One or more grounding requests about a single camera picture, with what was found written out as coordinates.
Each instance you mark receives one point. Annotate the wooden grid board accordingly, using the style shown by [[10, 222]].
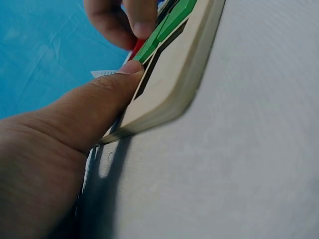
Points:
[[174, 74]]

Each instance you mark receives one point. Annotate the person's right hand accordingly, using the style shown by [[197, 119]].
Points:
[[112, 22]]

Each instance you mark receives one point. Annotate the green square tile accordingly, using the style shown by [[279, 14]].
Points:
[[172, 25], [186, 6], [147, 47]]

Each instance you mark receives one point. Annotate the red square tile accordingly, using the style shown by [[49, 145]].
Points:
[[136, 49]]

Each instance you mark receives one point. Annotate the person's left hand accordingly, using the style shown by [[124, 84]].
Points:
[[45, 161]]

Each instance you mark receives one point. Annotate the person's right fingers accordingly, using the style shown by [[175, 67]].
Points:
[[139, 17]]

